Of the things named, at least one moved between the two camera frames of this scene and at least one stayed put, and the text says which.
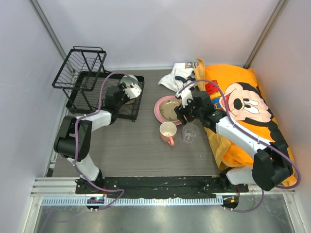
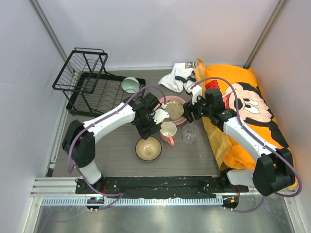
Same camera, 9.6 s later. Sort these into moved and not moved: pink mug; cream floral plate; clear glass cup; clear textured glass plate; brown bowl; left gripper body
Moved: brown bowl; left gripper body
Not moved: clear textured glass plate; pink mug; cream floral plate; clear glass cup
